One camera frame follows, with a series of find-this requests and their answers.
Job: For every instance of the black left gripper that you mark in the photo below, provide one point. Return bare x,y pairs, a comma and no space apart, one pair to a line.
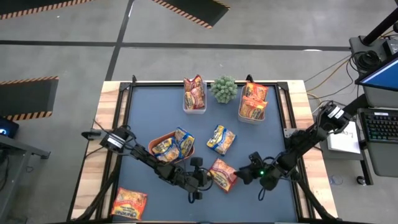
189,180

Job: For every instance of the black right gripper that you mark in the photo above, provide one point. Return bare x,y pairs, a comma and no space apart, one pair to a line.
267,177

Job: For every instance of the blue Maruchan ramen packet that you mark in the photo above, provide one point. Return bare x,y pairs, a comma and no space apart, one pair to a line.
221,140
186,141
166,151

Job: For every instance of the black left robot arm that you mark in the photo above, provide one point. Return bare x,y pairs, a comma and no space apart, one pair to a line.
146,157

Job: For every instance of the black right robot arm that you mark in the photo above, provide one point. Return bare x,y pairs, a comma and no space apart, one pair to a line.
306,138

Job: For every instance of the orange plastic bin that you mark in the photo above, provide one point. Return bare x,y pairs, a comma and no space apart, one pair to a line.
153,146

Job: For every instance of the clear plastic bin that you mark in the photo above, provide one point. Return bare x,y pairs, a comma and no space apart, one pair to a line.
194,111

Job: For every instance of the green succulent in pot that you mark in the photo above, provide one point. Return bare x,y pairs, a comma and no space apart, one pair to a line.
224,89

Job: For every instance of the white paper sheet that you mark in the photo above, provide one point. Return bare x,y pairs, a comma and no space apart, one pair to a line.
345,143

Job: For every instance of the black caster wheel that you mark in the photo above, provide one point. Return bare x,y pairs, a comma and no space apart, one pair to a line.
361,180

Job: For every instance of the grey equipment cart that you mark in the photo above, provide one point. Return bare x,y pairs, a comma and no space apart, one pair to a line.
385,158

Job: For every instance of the black computer keyboard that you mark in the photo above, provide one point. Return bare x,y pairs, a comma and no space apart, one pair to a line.
384,126

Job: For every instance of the black hazard-striped floor mat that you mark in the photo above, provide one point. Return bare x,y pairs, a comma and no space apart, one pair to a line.
31,4
28,96
199,9

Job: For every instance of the monitor with blue screen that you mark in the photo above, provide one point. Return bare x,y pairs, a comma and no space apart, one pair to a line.
382,76

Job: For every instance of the grey stand base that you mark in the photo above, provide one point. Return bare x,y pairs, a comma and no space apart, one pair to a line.
360,46

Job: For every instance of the grey side desk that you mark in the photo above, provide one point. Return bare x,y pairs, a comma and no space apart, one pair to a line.
18,147

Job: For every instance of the black device with blue light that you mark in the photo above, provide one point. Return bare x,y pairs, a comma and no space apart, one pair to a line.
7,127

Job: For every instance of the black stand pole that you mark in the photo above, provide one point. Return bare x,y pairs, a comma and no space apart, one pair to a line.
381,28

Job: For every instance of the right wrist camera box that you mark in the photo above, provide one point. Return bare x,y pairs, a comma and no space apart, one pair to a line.
255,158

